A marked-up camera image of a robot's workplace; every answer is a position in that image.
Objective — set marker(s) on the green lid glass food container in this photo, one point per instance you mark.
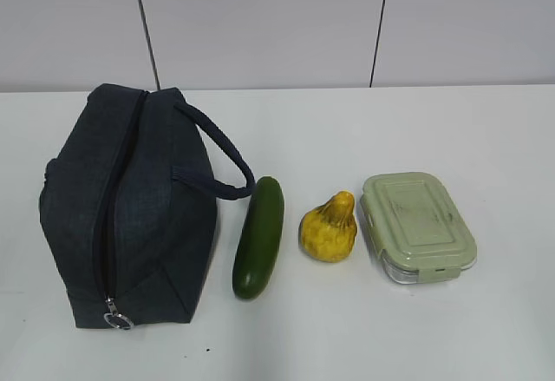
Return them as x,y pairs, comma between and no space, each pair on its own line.
415,229

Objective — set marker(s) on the green cucumber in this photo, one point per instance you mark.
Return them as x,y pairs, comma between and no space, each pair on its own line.
259,241

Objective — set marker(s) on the yellow squash toy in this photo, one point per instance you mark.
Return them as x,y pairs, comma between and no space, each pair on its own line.
328,232

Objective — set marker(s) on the dark blue insulated lunch bag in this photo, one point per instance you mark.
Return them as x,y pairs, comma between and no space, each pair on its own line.
129,206

